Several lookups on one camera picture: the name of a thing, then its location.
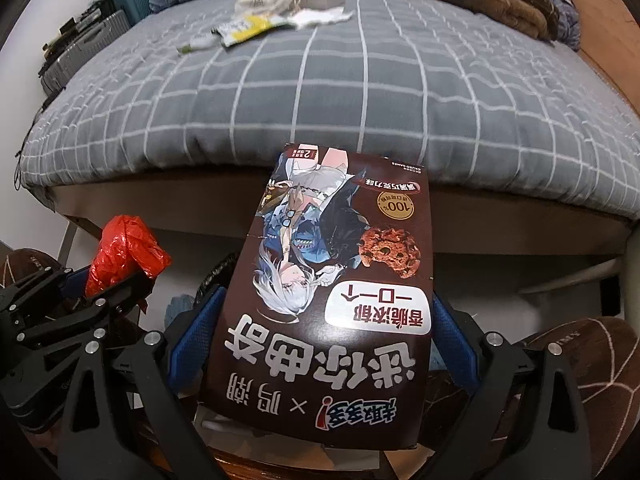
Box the white tissue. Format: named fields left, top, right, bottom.
left=292, top=7, right=353, bottom=28

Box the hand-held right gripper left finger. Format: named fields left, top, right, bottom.
left=60, top=285, right=226, bottom=480

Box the grey metal bed leg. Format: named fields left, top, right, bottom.
left=59, top=220, right=82, bottom=262

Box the yellow snack packet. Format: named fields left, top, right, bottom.
left=212, top=15, right=296, bottom=48

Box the wooden bed frame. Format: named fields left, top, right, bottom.
left=47, top=0, right=640, bottom=281

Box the brown cookie box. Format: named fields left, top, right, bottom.
left=197, top=142, right=433, bottom=448

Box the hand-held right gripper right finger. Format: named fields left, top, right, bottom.
left=430, top=292, right=596, bottom=480

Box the white metal bar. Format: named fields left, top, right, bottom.
left=517, top=279, right=640, bottom=297

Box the blue fuzzy slipper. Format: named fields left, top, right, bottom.
left=167, top=295, right=201, bottom=328

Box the red plastic bag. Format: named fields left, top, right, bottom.
left=85, top=215, right=173, bottom=298

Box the grey suitcase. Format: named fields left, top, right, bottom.
left=37, top=10, right=136, bottom=96

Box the black-lined trash bin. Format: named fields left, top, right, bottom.
left=195, top=252, right=241, bottom=311

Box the dark patterned cloth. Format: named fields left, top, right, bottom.
left=515, top=0, right=583, bottom=53

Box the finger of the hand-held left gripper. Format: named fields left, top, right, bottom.
left=20, top=274, right=154, bottom=357
left=0, top=266, right=96, bottom=322

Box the small white bottle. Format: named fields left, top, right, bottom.
left=177, top=32, right=216, bottom=56

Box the grey checked quilt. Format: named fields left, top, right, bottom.
left=17, top=0, right=640, bottom=221

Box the teal suitcase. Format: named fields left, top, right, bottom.
left=112, top=0, right=171, bottom=26

